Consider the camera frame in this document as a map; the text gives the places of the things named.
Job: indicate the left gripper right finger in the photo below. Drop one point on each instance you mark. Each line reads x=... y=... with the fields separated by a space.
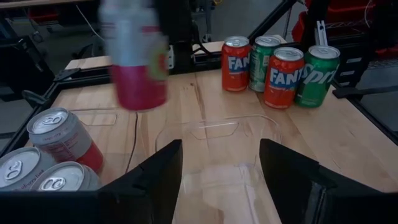
x=295 y=193

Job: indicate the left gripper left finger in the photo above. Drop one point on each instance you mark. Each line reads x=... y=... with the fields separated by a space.
x=149 y=193

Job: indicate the clear plastic bin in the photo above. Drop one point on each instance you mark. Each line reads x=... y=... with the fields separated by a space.
x=217 y=186
x=102 y=119

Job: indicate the white pink Spindrift can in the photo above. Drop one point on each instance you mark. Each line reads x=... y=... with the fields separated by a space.
x=62 y=137
x=65 y=177
x=136 y=77

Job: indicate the orange Fanta can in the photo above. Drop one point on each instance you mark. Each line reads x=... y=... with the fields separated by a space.
x=281 y=84
x=235 y=68

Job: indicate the green Sprite can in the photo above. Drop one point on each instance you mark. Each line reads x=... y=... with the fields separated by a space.
x=259 y=67
x=320 y=81

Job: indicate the silver can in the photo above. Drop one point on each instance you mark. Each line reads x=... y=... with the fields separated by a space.
x=18 y=169

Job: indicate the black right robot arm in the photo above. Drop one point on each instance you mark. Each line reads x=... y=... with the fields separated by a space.
x=182 y=31

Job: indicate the red plastic crate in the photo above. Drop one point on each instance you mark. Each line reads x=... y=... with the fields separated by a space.
x=345 y=12

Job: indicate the white metal bracket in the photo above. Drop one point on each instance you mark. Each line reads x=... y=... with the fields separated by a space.
x=321 y=32

